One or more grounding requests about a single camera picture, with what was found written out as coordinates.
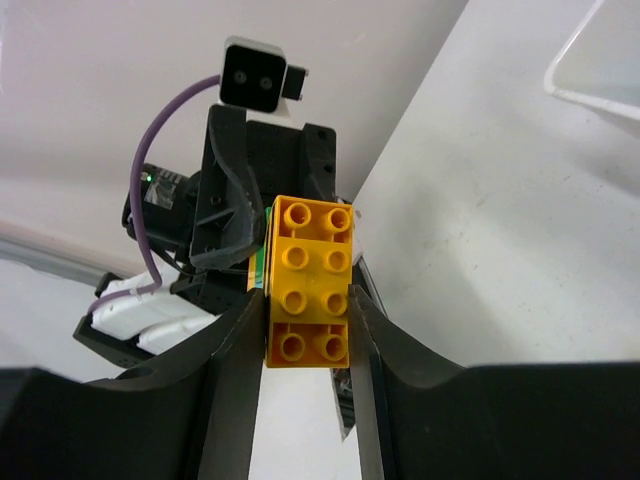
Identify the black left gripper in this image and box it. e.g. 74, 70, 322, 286
188, 104, 337, 321

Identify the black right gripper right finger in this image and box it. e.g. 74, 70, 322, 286
349, 286, 639, 479

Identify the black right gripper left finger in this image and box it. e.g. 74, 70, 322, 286
1, 289, 265, 479

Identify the long yellow lego brick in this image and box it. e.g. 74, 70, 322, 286
264, 195, 354, 369

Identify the green number two lego brick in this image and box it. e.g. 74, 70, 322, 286
247, 206, 272, 290

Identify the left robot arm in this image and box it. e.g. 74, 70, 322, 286
73, 105, 336, 368

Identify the white three-compartment tray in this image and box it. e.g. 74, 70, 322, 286
543, 0, 639, 137

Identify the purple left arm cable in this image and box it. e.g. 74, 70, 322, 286
87, 74, 222, 314

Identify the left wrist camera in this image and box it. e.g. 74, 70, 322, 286
219, 36, 309, 127

